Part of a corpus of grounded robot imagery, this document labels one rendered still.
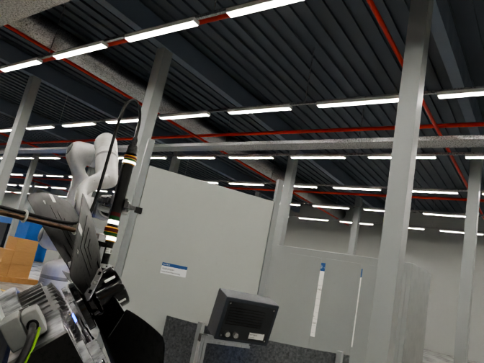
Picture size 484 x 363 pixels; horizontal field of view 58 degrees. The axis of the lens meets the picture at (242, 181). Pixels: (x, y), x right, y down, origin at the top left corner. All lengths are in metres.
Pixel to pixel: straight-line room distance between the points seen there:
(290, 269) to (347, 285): 1.07
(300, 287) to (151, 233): 4.73
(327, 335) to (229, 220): 4.29
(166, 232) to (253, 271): 0.80
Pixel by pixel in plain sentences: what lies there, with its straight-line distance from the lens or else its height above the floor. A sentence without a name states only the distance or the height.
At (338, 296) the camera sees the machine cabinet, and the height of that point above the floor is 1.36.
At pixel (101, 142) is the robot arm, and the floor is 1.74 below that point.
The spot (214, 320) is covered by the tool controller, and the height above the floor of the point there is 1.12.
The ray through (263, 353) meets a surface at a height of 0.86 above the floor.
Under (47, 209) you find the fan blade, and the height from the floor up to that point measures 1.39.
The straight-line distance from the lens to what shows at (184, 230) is 3.38.
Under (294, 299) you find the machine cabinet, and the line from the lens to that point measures 7.73.
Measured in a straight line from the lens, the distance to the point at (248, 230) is 3.58.
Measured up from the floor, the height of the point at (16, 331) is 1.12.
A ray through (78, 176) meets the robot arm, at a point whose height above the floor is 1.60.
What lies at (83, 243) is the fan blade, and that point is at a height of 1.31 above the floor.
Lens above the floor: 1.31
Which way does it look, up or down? 13 degrees up
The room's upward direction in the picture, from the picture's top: 11 degrees clockwise
